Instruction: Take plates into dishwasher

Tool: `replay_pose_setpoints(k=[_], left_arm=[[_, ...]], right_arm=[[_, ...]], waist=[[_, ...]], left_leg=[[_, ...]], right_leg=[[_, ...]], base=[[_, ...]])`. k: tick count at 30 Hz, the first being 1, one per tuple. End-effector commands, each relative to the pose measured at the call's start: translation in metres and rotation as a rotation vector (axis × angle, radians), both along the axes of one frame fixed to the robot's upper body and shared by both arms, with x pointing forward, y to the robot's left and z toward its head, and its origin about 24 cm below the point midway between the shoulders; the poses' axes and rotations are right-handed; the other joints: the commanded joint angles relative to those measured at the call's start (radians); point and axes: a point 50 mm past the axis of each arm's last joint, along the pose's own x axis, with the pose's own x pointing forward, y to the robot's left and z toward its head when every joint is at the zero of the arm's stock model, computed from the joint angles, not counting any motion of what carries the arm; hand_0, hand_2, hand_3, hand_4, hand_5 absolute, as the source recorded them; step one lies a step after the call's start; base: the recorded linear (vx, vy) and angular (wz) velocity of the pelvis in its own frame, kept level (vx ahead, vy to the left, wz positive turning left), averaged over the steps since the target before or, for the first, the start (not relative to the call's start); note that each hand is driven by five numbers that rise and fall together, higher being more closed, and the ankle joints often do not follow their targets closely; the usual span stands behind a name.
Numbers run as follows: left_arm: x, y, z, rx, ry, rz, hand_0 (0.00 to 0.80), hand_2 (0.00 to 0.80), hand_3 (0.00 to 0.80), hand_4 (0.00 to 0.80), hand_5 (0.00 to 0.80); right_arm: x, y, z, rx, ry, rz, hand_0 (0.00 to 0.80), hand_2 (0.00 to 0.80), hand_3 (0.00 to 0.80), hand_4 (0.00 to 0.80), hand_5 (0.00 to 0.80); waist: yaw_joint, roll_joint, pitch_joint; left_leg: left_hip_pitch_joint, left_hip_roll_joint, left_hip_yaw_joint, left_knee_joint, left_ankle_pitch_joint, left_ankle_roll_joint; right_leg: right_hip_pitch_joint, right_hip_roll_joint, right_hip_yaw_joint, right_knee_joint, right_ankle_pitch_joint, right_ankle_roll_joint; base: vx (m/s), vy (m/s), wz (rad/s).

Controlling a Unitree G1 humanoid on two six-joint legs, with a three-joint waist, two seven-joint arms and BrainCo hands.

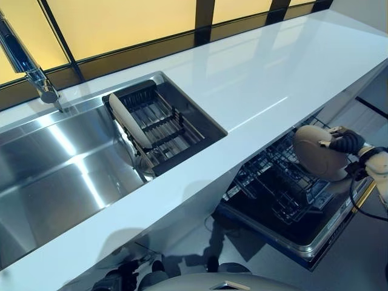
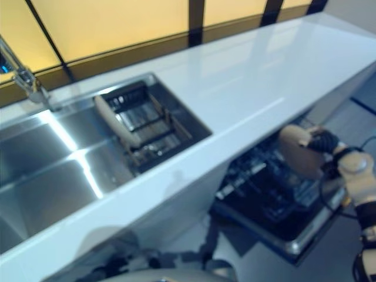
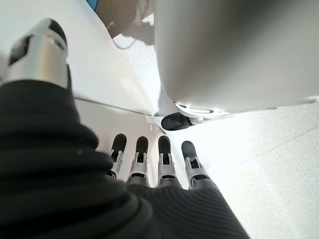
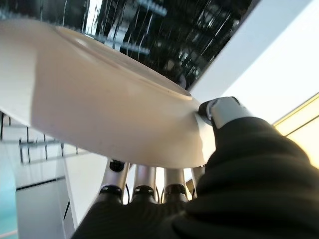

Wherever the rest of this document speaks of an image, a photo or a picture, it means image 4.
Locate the upper dishwasher wire rack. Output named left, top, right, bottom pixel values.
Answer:
left=0, top=0, right=252, bottom=92

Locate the white cabinet door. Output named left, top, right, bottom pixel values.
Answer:
left=14, top=149, right=78, bottom=239

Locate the cream ceramic bowl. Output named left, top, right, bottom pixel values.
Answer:
left=0, top=18, right=216, bottom=170

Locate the lower dishwasher wire rack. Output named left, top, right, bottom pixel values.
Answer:
left=0, top=112, right=88, bottom=166

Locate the dishwasher wire rack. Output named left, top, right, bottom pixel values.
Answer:
left=0, top=0, right=252, bottom=92
left=0, top=112, right=88, bottom=166

